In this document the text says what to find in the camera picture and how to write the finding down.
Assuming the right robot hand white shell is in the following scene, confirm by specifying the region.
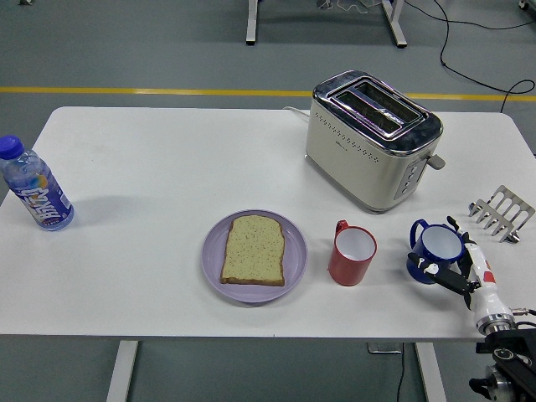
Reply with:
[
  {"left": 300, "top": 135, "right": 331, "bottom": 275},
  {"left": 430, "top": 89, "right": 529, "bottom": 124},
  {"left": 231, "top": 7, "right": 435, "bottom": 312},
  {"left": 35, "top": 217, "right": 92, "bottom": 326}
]
[{"left": 407, "top": 215, "right": 515, "bottom": 326}]

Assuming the blue enamel cup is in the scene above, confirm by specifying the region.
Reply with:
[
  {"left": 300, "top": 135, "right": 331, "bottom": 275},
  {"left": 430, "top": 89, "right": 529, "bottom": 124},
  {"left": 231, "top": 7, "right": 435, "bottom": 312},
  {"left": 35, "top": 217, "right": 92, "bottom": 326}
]
[{"left": 406, "top": 219, "right": 466, "bottom": 286}]

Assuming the red enamel cup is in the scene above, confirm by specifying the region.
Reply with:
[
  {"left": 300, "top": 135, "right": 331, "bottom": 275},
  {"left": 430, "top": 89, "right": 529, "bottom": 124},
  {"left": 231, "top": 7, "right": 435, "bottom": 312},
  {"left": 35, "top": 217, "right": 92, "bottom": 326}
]
[{"left": 327, "top": 219, "right": 378, "bottom": 287}]

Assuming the slice of toast bread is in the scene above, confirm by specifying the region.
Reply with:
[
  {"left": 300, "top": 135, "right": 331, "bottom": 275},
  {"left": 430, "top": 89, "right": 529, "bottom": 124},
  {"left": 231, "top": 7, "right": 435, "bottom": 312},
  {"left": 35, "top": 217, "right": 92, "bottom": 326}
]
[{"left": 219, "top": 214, "right": 286, "bottom": 287}]

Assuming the metal toast rack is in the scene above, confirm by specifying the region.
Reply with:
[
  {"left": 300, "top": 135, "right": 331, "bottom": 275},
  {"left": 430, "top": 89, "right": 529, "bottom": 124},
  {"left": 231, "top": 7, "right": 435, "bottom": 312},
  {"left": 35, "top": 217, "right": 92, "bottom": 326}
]
[{"left": 467, "top": 185, "right": 536, "bottom": 244}]

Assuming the cream and chrome toaster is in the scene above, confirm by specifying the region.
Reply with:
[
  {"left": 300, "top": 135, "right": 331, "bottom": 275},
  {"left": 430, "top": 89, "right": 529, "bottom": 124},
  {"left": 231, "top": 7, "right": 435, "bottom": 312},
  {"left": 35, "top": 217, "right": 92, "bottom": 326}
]
[{"left": 304, "top": 70, "right": 446, "bottom": 215}]

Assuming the purple round plate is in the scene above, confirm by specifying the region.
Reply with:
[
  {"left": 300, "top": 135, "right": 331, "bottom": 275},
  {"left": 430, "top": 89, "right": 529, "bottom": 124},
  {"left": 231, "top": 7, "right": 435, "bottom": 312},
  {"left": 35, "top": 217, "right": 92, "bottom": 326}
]
[{"left": 201, "top": 209, "right": 309, "bottom": 304}]

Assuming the white background table leg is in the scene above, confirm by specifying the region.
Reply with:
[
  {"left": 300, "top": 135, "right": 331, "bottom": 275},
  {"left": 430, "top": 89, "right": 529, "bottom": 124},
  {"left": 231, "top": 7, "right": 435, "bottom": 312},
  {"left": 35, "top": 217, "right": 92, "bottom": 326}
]
[
  {"left": 245, "top": 0, "right": 260, "bottom": 47},
  {"left": 380, "top": 0, "right": 409, "bottom": 49}
]

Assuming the yellow floor tape line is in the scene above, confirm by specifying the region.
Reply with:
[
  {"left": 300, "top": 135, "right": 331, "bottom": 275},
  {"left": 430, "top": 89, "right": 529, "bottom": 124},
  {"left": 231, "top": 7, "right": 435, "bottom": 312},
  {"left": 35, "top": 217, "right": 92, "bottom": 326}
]
[{"left": 0, "top": 85, "right": 536, "bottom": 103}]

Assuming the plastic bottle with blue label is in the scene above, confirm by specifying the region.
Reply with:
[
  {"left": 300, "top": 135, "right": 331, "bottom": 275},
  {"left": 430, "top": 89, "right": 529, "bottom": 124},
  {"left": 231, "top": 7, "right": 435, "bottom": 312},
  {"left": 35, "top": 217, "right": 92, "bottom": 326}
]
[{"left": 0, "top": 134, "right": 75, "bottom": 232}]

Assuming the grey bracket under table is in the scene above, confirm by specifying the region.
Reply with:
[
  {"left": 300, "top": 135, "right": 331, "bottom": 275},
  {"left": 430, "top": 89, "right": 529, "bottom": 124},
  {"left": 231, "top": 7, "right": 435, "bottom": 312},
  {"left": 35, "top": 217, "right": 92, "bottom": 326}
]
[{"left": 367, "top": 342, "right": 403, "bottom": 355}]

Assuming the black cable under table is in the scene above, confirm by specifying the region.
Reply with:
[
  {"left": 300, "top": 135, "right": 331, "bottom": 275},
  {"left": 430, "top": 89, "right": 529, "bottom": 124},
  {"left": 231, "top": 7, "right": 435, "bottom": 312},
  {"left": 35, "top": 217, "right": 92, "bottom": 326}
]
[{"left": 395, "top": 353, "right": 407, "bottom": 402}]

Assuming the thick black floor cable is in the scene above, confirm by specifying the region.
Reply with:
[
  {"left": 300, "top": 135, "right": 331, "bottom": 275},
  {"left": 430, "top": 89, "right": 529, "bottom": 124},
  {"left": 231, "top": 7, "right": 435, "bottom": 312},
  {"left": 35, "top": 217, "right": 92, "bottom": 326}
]
[{"left": 432, "top": 0, "right": 536, "bottom": 114}]

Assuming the white toaster power cord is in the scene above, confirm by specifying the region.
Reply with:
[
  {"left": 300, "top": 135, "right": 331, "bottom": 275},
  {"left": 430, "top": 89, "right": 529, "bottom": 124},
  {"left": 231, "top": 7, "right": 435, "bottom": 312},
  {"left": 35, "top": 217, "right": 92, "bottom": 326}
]
[{"left": 282, "top": 106, "right": 312, "bottom": 123}]

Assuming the thin black floor cable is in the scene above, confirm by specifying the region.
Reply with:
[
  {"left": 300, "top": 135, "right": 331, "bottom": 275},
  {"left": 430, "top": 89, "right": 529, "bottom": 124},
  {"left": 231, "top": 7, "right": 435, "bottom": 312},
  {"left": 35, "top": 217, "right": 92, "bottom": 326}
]
[{"left": 404, "top": 0, "right": 536, "bottom": 31}]

